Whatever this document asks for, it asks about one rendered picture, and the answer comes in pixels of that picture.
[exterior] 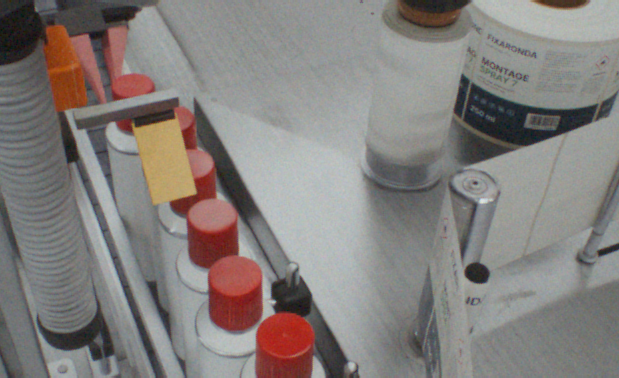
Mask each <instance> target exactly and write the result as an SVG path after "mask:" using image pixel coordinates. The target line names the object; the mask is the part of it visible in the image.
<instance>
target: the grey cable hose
mask: <svg viewBox="0 0 619 378"><path fill-rule="evenodd" d="M42 34H43V25H42V20H41V16H40V13H39V12H38V11H37V10H36V7H35V2H34V0H0V185H1V190H2V192H3V196H4V199H5V203H6V206H7V211H8V214H9V218H10V221H11V224H12V228H13V231H14V234H15V237H16V241H17V244H18V248H19V251H20V254H21V258H22V261H23V265H24V268H25V272H26V276H27V280H28V283H29V286H30V290H31V293H32V296H33V299H34V303H35V307H36V309H37V314H36V323H37V327H38V330H39V333H40V335H41V336H42V337H43V339H44V340H45V342H46V343H49V344H50V345H51V346H52V347H54V348H56V349H58V350H62V351H74V350H78V349H81V348H83V347H85V346H87V345H89V344H90V343H91V342H93V341H94V340H95V338H96V337H97V336H98V334H99V332H100V328H101V326H102V310H101V305H100V302H99V301H98V299H97V298H96V297H95V295H94V290H93V285H92V280H91V275H90V271H89V265H88V259H87V256H86V250H85V246H84V241H83V236H82V232H81V227H80V222H79V216H78V212H77V206H76V201H75V197H74V193H73V188H72V183H71V178H70V172H69V169H68V164H67V158H66V154H65V148H64V144H63V139H62V133H61V130H60V125H59V121H58V116H57V111H56V106H55V102H54V97H53V92H52V87H51V81H50V78H49V72H48V69H47V63H46V59H44V58H45V53H44V50H42V49H43V43H42V40H41V36H42Z"/></svg>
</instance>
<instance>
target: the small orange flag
mask: <svg viewBox="0 0 619 378"><path fill-rule="evenodd" d="M132 120H133V123H132V126H133V130H134V134H135V137H136V141H137V145H138V149H139V154H140V157H141V161H142V165H143V169H144V173H145V176H146V180H147V184H148V188H149V191H150V195H151V199H152V203H153V205H156V204H159V203H163V202H167V201H171V200H174V199H178V198H182V197H186V196H190V195H193V194H197V190H196V186H194V182H193V178H192V175H191V171H190V167H189V163H188V159H187V154H186V150H185V146H184V143H183V139H182V135H181V131H180V127H179V123H178V119H177V115H176V113H175V112H174V109H171V110H166V111H162V112H158V113H153V114H149V115H144V116H140V117H136V118H132Z"/></svg>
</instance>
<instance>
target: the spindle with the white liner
mask: <svg viewBox="0 0 619 378"><path fill-rule="evenodd" d="M473 1H474V0H391V1H389V2H388V3H387V4H386V5H385V7H384V8H383V10H382V17H381V28H380V36H379V41H378V48H377V60H376V69H375V74H374V81H373V90H372V100H371V107H370V113H369V121H368V127H367V129H366V132H365V143H366V145H365V147H364V148H363V150H362V154H361V164H362V167H363V169H364V171H365V173H366V174H367V175H368V176H369V177H370V178H371V179H372V180H374V181H375V182H377V183H379V184H381V185H383V186H385V187H388V188H391V189H395V190H403V191H411V190H419V189H423V188H426V187H429V186H431V185H432V184H434V183H435V182H436V181H437V180H438V179H439V178H440V176H441V174H442V171H443V160H442V158H443V155H444V154H445V152H446V148H447V136H448V132H449V129H450V123H451V118H452V113H453V108H454V105H455V100H456V96H457V91H458V86H459V80H460V76H461V72H462V68H464V64H465V60H466V55H467V49H468V43H469V39H470V35H471V31H472V28H473V18H472V15H471V13H470V12H469V11H468V10H467V9H465V8H464V7H467V6H468V5H469V4H471V3H472V2H473Z"/></svg>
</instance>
